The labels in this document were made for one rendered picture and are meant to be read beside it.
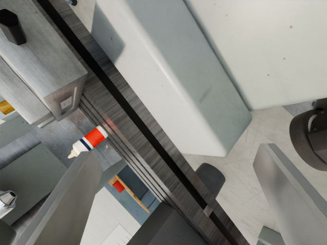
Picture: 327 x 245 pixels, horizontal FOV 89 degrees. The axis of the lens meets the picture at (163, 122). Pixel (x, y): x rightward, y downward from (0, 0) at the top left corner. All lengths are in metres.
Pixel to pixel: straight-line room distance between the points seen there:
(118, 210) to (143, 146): 4.75
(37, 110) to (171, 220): 0.42
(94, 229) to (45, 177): 4.34
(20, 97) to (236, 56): 0.39
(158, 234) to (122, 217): 4.67
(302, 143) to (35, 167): 0.94
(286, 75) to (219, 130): 0.13
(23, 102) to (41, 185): 0.51
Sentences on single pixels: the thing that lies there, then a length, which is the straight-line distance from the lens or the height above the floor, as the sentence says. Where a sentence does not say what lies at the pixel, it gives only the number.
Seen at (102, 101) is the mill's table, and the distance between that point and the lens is 0.36.
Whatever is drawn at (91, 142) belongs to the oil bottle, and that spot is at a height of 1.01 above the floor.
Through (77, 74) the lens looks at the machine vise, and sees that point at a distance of 0.27.
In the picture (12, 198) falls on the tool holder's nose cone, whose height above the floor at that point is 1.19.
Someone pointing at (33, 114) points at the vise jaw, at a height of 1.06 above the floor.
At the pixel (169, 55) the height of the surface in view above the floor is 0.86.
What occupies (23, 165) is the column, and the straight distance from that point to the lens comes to 0.85.
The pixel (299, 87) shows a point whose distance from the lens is 0.33.
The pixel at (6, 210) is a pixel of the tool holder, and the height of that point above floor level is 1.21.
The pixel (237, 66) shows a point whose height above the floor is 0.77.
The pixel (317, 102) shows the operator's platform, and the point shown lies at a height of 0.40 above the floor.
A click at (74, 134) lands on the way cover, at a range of 0.77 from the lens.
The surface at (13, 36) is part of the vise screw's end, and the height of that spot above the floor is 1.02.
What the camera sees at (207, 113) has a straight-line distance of 0.29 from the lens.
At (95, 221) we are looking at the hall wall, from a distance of 5.06.
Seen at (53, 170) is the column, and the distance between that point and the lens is 0.84.
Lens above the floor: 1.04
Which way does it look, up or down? 26 degrees down
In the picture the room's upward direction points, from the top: 133 degrees counter-clockwise
